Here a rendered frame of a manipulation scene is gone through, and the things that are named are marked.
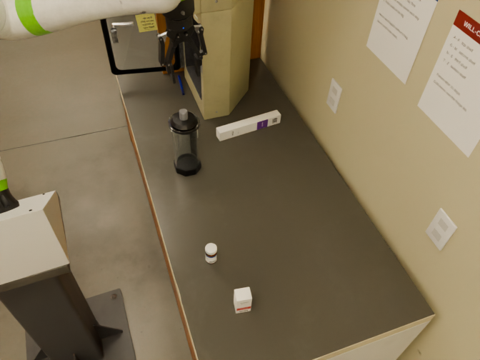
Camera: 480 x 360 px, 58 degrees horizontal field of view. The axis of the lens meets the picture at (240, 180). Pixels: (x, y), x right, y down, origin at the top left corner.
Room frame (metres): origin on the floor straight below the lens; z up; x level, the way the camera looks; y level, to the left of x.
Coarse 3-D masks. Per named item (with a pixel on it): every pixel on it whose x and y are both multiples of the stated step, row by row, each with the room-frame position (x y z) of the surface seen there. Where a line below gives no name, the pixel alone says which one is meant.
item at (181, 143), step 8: (176, 112) 1.15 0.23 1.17; (192, 112) 1.15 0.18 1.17; (192, 128) 1.07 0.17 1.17; (176, 136) 1.06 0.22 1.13; (184, 136) 1.06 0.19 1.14; (192, 136) 1.07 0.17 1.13; (176, 144) 1.07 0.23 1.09; (184, 144) 1.06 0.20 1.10; (192, 144) 1.07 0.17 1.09; (176, 152) 1.07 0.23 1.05; (184, 152) 1.06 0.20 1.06; (192, 152) 1.07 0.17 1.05; (176, 160) 1.07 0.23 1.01; (184, 160) 1.06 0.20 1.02; (192, 160) 1.07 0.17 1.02; (184, 168) 1.06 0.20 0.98; (192, 168) 1.07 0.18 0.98
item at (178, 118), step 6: (174, 114) 1.12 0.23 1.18; (180, 114) 1.09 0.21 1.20; (186, 114) 1.10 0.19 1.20; (192, 114) 1.12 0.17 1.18; (174, 120) 1.09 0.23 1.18; (180, 120) 1.09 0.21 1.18; (186, 120) 1.09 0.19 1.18; (192, 120) 1.09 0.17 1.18; (174, 126) 1.07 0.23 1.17; (180, 126) 1.06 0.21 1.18; (186, 126) 1.07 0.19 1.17; (192, 126) 1.07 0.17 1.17
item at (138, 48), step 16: (128, 16) 1.61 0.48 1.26; (144, 16) 1.63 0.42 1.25; (160, 16) 1.64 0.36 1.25; (128, 32) 1.61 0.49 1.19; (144, 32) 1.62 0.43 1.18; (160, 32) 1.64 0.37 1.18; (112, 48) 1.59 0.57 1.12; (128, 48) 1.61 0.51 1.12; (144, 48) 1.62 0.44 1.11; (128, 64) 1.60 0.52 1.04; (144, 64) 1.62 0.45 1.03; (160, 64) 1.64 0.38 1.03
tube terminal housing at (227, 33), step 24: (216, 0) 1.40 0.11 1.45; (240, 0) 1.49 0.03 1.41; (216, 24) 1.40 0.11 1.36; (240, 24) 1.49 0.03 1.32; (216, 48) 1.40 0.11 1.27; (240, 48) 1.50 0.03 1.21; (216, 72) 1.40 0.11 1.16; (240, 72) 1.51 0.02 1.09; (216, 96) 1.40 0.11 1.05; (240, 96) 1.52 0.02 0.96
